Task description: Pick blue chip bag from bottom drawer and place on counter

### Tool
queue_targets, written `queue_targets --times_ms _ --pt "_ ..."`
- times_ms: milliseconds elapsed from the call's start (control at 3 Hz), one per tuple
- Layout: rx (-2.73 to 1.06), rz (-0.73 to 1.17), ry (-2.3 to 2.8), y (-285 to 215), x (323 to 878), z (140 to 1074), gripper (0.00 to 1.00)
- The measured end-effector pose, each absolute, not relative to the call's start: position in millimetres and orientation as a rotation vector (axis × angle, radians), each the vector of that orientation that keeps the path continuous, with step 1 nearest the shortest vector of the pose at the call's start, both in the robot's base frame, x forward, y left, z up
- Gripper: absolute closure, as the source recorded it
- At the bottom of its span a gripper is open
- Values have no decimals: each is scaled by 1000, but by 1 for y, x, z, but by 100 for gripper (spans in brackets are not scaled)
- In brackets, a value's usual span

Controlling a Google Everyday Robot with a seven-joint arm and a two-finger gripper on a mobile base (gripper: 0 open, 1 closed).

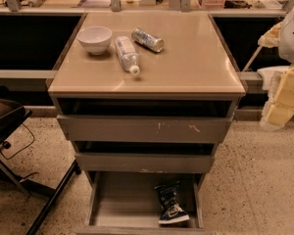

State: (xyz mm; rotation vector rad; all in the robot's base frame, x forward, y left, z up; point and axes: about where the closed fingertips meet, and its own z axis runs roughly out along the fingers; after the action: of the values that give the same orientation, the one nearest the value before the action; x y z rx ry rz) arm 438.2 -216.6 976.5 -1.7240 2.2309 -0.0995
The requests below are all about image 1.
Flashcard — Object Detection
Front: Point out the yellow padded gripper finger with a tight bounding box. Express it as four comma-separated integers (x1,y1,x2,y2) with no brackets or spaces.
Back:
258,23,282,48
260,65,294,131

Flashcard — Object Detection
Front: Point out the blue chip bag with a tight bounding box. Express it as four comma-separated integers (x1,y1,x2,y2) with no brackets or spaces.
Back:
155,181,189,225

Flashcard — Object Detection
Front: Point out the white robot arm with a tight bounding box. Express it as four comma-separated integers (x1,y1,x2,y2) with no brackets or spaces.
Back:
258,6,294,131

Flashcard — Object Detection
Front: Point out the grey drawer cabinet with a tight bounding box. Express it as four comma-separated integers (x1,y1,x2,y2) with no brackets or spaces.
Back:
47,11,247,235

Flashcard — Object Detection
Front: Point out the grey bottom drawer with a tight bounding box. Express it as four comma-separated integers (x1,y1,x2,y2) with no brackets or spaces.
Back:
75,172,213,235

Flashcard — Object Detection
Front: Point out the grey drawer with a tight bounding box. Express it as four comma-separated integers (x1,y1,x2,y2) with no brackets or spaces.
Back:
75,172,213,235
75,153,214,173
57,115,232,143

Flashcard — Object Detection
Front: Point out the grey middle drawer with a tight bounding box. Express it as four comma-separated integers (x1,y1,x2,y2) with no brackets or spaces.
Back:
75,153,214,173

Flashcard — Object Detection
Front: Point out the grey top drawer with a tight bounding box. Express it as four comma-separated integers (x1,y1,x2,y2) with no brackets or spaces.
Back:
57,115,232,143

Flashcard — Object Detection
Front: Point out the white stick with black tip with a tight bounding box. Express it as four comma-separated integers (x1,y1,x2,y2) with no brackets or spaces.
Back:
242,46,263,71

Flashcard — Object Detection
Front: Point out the white curved plastic object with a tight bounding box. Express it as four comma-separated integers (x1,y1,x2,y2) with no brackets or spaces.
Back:
257,66,288,91

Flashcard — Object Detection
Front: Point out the silver drink can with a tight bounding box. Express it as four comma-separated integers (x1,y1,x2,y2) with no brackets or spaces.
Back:
131,27,164,53

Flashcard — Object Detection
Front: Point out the clear plastic water bottle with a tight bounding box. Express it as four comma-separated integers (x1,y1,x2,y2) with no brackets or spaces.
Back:
114,36,140,76

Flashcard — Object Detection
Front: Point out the white ceramic bowl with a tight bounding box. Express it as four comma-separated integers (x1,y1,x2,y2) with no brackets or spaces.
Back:
76,26,112,55

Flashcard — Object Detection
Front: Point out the black chair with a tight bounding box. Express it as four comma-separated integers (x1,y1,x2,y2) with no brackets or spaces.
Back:
0,84,82,235

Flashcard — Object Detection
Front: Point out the black floor cable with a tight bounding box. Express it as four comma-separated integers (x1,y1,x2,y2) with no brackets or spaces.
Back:
0,122,40,181

